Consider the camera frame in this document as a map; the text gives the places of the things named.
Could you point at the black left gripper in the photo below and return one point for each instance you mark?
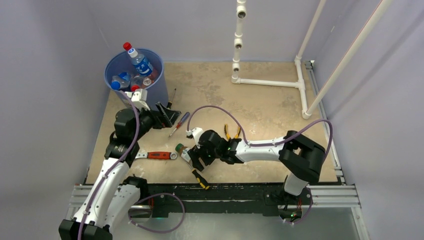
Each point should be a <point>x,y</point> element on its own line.
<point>162,117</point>

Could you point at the small clear bottle blue cap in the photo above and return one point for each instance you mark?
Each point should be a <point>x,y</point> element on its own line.
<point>121,82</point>

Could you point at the orange tea bottle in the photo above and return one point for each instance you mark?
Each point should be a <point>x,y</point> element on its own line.
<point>146,82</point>

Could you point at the aluminium frame rail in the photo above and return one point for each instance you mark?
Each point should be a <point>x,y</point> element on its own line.
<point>334,196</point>

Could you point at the clear bottle white cap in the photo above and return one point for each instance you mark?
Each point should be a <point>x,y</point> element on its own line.
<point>141,64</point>

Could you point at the blue red screwdriver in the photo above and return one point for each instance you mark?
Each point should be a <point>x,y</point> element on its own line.
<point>180,123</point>

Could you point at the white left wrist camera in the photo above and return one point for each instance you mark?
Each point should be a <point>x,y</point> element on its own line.
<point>138,99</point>

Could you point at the Starbucks bottle green cap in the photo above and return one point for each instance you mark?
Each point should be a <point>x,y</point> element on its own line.
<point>183,152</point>

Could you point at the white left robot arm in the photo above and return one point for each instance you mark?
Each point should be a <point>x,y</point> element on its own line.
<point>113,192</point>

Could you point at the blue plastic bin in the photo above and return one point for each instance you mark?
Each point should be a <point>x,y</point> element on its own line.
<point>157,91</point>

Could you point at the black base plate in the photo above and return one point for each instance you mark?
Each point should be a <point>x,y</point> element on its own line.
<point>268,199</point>

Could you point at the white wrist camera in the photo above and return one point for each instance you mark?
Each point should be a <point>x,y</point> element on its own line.
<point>138,99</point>
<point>195,135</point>

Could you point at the clear bottle red label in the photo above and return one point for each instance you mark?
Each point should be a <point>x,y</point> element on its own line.
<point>127,46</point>

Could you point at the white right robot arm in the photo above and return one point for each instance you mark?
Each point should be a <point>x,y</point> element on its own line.
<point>302,156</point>

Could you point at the overhead white camera mount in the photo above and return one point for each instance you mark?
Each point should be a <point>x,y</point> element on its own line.
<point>241,12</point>

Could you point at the black yellow screwdriver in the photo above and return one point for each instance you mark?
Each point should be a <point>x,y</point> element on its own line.
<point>200,179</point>
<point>170,102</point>

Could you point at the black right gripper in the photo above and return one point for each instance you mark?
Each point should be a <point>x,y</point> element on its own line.
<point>196,153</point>

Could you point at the red handled adjustable wrench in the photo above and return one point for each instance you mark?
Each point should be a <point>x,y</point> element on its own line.
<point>157,155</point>

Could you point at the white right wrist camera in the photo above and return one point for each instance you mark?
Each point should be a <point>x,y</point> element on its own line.
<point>195,135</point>

